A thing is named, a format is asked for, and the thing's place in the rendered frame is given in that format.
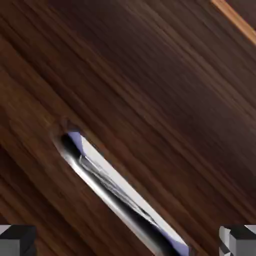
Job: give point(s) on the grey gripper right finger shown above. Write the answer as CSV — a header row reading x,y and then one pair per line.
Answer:
x,y
240,242

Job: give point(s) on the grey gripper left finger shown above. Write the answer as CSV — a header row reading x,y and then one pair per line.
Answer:
x,y
14,240

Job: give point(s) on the dark wood drawer front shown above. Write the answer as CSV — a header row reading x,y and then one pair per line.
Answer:
x,y
128,90

